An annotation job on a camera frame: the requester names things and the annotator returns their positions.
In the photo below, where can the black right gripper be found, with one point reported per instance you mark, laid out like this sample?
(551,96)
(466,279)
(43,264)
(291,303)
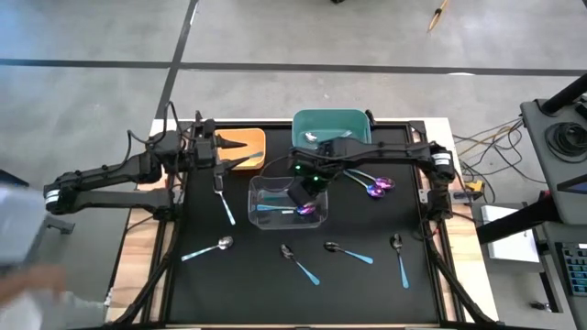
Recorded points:
(302,193)

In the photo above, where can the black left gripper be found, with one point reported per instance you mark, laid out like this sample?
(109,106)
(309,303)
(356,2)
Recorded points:
(204,153)

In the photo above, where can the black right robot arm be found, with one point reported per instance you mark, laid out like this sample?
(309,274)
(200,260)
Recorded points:
(390,147)

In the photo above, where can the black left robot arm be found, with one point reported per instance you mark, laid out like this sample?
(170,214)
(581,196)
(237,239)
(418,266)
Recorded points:
(105,172)

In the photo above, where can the yellow plastic bin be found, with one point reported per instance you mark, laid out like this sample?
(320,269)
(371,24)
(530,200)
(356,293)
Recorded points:
(254,137)

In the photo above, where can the clear plastic bin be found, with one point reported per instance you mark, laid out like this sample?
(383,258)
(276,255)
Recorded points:
(266,220)

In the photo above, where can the teal plastic bin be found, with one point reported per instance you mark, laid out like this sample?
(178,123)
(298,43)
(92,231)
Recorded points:
(330,121)

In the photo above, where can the black table mat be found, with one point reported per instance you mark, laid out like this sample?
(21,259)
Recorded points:
(229,284)

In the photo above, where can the yellow connector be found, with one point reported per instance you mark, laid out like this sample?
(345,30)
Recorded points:
(477,185)

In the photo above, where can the grey side table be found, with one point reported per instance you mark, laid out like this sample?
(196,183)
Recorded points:
(59,225)

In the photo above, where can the white box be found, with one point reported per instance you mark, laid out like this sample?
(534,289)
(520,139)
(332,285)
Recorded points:
(509,243)

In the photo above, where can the black diagonal bar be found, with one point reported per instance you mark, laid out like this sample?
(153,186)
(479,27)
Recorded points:
(513,227)

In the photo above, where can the black device blue light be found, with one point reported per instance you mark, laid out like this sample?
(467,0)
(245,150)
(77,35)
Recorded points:
(9,179)

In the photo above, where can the person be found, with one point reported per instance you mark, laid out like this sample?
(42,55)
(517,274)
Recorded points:
(27,284)

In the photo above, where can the grey keyboard desk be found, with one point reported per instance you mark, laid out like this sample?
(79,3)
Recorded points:
(573,234)

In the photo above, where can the black pole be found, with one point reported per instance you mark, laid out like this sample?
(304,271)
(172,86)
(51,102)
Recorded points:
(566,95)

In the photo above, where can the black keyboard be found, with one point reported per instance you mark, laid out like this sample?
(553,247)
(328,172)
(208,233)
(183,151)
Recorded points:
(577,270)

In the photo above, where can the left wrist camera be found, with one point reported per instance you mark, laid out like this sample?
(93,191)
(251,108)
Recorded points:
(209,127)

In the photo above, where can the silver arm base bracket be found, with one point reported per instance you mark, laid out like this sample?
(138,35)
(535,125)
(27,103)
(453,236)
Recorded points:
(423,196)

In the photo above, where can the black frame strut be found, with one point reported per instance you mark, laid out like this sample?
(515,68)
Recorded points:
(451,279)
(151,279)

